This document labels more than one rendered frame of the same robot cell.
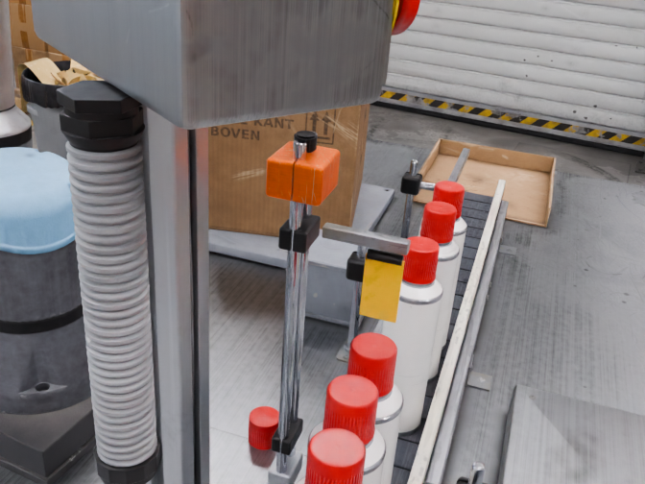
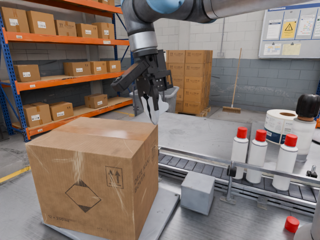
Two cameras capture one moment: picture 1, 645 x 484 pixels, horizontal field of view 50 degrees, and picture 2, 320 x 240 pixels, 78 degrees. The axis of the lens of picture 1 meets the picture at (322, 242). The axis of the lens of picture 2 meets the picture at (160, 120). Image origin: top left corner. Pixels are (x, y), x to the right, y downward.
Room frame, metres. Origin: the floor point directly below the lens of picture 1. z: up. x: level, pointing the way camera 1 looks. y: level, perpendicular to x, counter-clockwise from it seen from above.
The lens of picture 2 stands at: (0.90, 0.58, 1.35)
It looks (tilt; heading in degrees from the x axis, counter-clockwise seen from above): 19 degrees down; 279
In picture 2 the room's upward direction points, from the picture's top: straight up
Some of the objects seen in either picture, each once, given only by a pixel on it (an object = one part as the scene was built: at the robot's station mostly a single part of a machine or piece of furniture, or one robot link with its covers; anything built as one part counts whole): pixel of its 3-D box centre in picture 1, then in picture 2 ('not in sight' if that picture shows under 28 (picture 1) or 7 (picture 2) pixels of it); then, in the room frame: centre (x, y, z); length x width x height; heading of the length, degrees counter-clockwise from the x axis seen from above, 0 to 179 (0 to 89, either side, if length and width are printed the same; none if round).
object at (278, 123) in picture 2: not in sight; (285, 126); (0.38, -0.55, 0.95); 0.20 x 0.20 x 0.14
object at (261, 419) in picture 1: (264, 426); (292, 224); (0.58, 0.05, 0.85); 0.03 x 0.03 x 0.03
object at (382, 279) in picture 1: (381, 286); not in sight; (0.47, -0.05, 1.09); 0.03 x 0.01 x 0.06; 73
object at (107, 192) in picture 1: (116, 306); not in sight; (0.28, 0.10, 1.18); 0.04 x 0.04 x 0.21
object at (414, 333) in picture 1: (407, 337); (285, 162); (0.56, -0.09, 0.98); 0.05 x 0.05 x 0.20
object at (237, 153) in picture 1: (294, 130); (103, 171); (1.17, 0.06, 0.99); 0.30 x 0.24 x 0.27; 175
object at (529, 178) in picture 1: (487, 178); not in sight; (1.36, -0.33, 0.85); 0.30 x 0.26 x 0.04; 163
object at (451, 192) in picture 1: (436, 267); (238, 153); (0.71, -0.13, 0.98); 0.05 x 0.05 x 0.20
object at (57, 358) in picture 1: (39, 329); not in sight; (0.61, 0.29, 0.93); 0.15 x 0.15 x 0.10
